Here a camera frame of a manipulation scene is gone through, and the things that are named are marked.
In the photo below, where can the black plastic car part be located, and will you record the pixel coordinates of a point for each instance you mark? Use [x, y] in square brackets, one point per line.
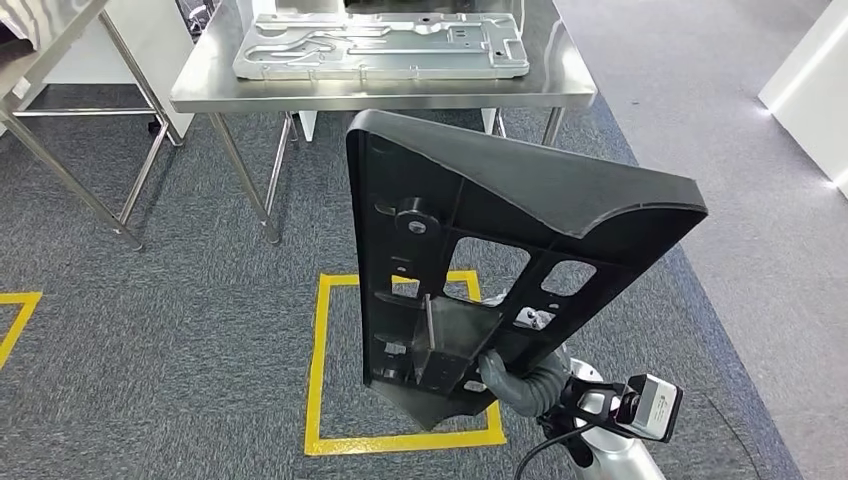
[530, 179]

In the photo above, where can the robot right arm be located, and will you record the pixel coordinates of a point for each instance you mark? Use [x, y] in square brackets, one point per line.
[616, 457]

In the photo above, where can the stainless steel workbench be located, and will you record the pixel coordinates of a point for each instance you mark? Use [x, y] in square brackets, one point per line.
[397, 93]

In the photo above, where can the silver stamped metal panel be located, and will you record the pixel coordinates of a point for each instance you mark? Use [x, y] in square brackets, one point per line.
[397, 60]

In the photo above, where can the white board panel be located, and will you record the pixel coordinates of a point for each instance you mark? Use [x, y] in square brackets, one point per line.
[152, 53]

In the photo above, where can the white cabinet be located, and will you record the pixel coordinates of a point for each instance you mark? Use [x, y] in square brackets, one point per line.
[815, 86]

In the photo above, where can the stainless steel table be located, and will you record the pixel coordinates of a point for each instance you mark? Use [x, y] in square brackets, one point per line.
[40, 50]

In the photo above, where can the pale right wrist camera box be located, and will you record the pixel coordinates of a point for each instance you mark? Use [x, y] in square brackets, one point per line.
[656, 407]

